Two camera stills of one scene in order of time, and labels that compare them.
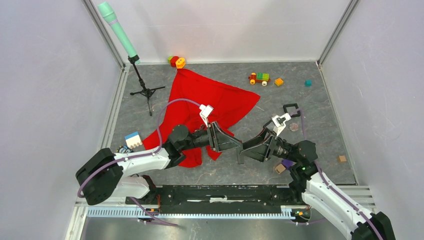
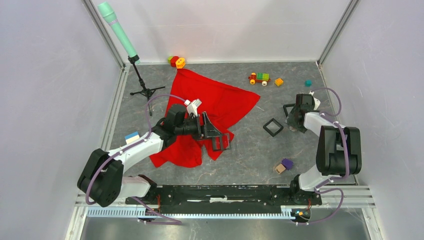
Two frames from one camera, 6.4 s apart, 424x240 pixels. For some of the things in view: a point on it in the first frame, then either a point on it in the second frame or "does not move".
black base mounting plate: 216,195 does not move
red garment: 227,103 does not move
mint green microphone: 106,10 does not move
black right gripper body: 270,149 → 290,119
